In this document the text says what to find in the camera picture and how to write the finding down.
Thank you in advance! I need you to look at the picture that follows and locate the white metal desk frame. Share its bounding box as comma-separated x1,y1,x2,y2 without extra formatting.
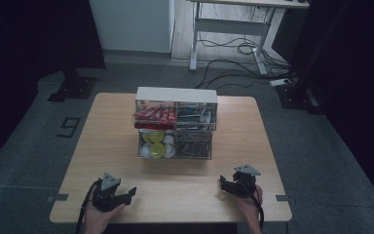
188,0,311,77

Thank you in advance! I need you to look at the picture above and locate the clear drawer with capsules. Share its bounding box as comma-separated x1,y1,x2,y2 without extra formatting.
137,129,176,160

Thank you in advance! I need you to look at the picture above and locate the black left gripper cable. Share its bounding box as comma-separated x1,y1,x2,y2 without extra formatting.
75,180,100,234

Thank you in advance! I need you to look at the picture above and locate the black curtain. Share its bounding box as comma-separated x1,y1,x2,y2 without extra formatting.
0,0,107,174
286,0,374,209

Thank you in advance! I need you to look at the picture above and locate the clear compartment organizer box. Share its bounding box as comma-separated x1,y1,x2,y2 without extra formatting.
132,86,219,161

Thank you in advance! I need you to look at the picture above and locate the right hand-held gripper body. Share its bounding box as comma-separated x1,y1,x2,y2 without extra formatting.
231,164,262,199

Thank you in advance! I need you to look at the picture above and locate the person's left hand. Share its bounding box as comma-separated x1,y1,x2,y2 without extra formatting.
83,189,127,234

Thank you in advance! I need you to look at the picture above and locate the pile of white green capsules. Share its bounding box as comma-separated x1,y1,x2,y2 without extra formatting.
139,130,176,159

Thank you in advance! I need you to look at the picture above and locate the black stand base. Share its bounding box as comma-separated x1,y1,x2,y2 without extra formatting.
275,79,326,115
47,67,98,103

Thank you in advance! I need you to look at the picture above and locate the white power strip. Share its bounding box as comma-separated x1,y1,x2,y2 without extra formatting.
269,77,292,88

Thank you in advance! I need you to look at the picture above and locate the clear drawer with red packets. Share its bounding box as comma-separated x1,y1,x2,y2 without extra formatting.
132,99,178,131

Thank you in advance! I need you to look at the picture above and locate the white cabinet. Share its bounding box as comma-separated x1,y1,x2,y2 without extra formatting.
89,0,176,55

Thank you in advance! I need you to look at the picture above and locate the person's right hand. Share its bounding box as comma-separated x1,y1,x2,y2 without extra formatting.
234,184,264,228

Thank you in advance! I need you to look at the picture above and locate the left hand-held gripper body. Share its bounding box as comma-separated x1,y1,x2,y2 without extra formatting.
92,172,127,214

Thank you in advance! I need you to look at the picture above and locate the clear drawer with dark packets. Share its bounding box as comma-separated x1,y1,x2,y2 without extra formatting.
175,101,218,132

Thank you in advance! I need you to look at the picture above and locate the stack of red packets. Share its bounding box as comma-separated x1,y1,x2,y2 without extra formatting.
133,104,177,130

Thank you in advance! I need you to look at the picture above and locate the pile of brown sticks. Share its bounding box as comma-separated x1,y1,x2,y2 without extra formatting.
175,132,211,159

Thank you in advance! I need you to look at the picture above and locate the grey tape strip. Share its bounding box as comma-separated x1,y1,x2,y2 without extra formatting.
46,193,69,204
275,193,296,205

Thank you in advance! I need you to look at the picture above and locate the clear drawer with brown sticks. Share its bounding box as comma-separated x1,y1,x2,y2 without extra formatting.
173,130,213,161

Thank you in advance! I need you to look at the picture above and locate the pile of dark packets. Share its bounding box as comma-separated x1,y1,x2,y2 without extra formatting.
176,106,213,125

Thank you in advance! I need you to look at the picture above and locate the tangle of black floor cables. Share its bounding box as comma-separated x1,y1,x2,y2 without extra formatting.
193,6,298,91

